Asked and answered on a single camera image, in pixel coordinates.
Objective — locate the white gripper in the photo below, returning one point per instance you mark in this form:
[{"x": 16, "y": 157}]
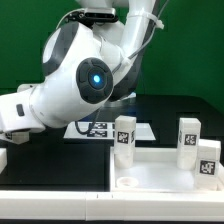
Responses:
[{"x": 16, "y": 115}]

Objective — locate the white square tabletop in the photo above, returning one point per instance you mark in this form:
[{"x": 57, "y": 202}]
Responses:
[{"x": 153, "y": 170}]

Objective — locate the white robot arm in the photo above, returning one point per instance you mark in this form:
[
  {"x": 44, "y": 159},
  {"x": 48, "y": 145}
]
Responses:
[{"x": 93, "y": 58}]

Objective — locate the white left fence rail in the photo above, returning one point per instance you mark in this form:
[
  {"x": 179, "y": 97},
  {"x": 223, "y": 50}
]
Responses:
[{"x": 3, "y": 159}]

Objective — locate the white fence rail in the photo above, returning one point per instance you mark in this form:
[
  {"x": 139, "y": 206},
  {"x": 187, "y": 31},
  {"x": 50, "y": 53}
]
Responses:
[
  {"x": 3, "y": 159},
  {"x": 90, "y": 206}
]

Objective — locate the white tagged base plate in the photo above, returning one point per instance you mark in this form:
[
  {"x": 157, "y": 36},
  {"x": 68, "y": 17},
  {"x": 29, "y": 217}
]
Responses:
[{"x": 106, "y": 130}]

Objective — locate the white front fence rail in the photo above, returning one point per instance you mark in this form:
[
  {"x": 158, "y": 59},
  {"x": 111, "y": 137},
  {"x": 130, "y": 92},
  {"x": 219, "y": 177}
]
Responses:
[{"x": 90, "y": 206}]

